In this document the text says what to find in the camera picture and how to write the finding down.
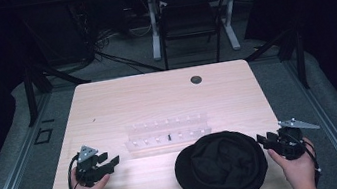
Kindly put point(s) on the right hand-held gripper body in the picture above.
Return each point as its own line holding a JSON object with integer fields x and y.
{"x": 290, "y": 143}

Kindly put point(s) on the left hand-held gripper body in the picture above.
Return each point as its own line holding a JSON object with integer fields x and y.
{"x": 87, "y": 169}

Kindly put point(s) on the black hat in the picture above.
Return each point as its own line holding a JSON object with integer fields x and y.
{"x": 221, "y": 167}

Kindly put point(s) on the person's right hand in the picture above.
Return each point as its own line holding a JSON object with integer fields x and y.
{"x": 297, "y": 169}

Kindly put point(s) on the black tape square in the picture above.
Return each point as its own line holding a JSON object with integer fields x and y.
{"x": 35, "y": 138}

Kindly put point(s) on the clear acrylic rack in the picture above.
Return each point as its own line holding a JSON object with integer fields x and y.
{"x": 167, "y": 133}

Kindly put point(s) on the black tape strip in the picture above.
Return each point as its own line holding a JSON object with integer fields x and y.
{"x": 47, "y": 121}

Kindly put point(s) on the black metal stand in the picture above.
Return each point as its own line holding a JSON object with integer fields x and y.
{"x": 301, "y": 61}
{"x": 31, "y": 94}

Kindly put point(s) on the grey table grommet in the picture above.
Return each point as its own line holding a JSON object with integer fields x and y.
{"x": 196, "y": 79}

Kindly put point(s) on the black chair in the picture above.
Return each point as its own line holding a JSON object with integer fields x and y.
{"x": 188, "y": 17}

